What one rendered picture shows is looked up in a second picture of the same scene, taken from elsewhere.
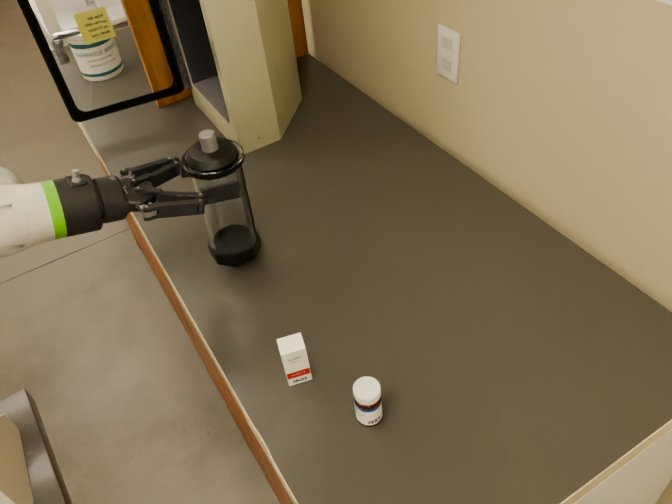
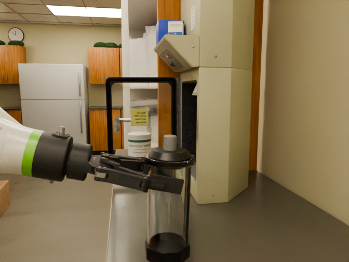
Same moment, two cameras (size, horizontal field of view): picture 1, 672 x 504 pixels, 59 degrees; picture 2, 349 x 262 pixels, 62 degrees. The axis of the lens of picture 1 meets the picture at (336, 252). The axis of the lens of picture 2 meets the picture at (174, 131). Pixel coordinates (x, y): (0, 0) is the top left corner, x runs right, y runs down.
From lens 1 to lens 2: 53 cm
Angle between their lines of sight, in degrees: 38
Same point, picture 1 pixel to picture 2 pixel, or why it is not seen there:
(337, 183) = (266, 235)
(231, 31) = (211, 117)
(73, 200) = (48, 143)
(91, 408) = not seen: outside the picture
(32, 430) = not seen: outside the picture
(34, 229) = (7, 153)
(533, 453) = not seen: outside the picture
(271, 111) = (225, 179)
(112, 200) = (78, 156)
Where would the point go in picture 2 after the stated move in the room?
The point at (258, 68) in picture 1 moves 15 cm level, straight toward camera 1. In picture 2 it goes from (223, 146) to (222, 156)
